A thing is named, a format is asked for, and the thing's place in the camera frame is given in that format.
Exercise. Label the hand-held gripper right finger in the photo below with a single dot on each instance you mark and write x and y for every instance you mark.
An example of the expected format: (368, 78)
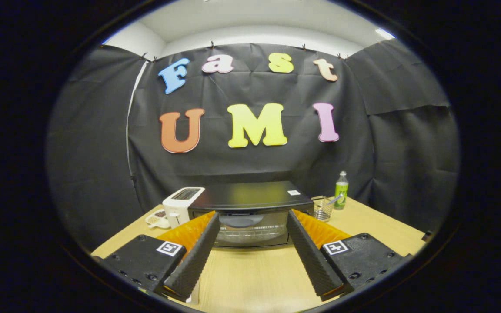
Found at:
(311, 261)

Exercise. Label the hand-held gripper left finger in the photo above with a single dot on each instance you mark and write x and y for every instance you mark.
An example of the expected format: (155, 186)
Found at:
(194, 261)

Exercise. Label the black toaster oven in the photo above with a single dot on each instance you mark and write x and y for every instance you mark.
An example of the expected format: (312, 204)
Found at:
(250, 195)

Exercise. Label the white pop-up toaster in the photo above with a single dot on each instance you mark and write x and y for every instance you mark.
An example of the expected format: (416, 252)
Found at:
(176, 208)

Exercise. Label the striped stick utensil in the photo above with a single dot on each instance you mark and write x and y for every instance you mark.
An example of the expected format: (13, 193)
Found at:
(336, 199)

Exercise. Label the green label plastic bottle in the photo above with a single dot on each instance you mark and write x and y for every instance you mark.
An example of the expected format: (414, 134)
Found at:
(341, 193)

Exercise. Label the small ceiling light panel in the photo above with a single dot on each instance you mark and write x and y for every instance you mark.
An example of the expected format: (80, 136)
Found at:
(384, 33)

